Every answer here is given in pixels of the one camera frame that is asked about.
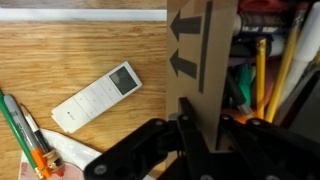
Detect white plastic bag red print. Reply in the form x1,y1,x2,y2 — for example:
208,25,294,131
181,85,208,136
18,127,103,180

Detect green pencil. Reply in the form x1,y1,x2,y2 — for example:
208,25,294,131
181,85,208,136
0,89,42,179

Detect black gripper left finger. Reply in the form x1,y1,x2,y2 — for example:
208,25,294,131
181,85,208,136
83,97,218,180

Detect yellow pencil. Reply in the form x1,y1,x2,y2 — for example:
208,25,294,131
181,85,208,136
264,2,310,123
255,37,268,120

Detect small pencil with wooden bead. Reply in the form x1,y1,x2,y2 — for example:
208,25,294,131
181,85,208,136
19,102,66,177

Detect thick white marker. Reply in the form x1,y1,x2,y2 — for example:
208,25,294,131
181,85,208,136
279,2,320,105

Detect brown cardboard box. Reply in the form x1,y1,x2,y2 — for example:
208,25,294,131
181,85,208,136
165,0,320,153

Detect white remote control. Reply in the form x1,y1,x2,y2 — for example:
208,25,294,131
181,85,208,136
50,60,143,135

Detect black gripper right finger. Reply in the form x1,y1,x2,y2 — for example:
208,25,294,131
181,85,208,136
215,114,320,180

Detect green pen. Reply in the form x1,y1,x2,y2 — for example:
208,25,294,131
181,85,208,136
237,64,253,107

